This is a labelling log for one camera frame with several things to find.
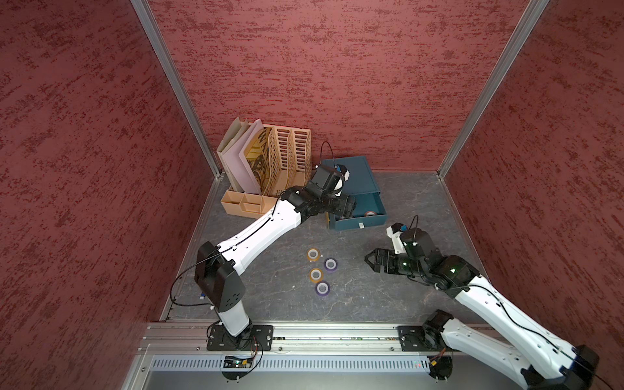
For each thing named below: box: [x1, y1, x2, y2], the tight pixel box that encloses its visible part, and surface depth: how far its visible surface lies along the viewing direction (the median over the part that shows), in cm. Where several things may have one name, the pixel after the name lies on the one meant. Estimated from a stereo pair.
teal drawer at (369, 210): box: [329, 190, 389, 231], surface depth 87 cm
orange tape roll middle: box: [308, 268, 324, 284], surface depth 89 cm
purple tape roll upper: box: [324, 257, 338, 272], surface depth 91 cm
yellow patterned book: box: [244, 126, 273, 195], surface depth 101 cm
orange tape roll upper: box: [307, 247, 321, 262], surface depth 94 cm
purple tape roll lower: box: [315, 280, 331, 297], surface depth 86 cm
